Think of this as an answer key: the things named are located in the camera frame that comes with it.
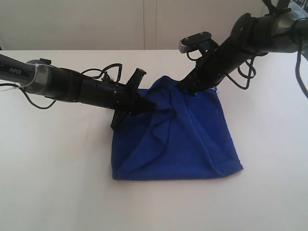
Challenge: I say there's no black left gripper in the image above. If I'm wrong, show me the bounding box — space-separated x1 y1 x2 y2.
79 68 146 131

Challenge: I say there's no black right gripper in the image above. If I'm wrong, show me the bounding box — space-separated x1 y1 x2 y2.
177 52 231 94

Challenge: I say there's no blue towel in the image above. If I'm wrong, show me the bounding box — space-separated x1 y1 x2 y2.
111 76 243 181

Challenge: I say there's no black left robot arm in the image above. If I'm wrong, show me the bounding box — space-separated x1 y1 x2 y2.
0 55 155 130

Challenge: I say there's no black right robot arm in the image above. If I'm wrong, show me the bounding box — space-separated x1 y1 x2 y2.
177 9 308 93

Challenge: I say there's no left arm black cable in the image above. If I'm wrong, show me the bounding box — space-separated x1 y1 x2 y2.
0 63 124 110

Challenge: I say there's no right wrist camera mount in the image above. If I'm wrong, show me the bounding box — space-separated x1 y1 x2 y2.
179 31 218 54

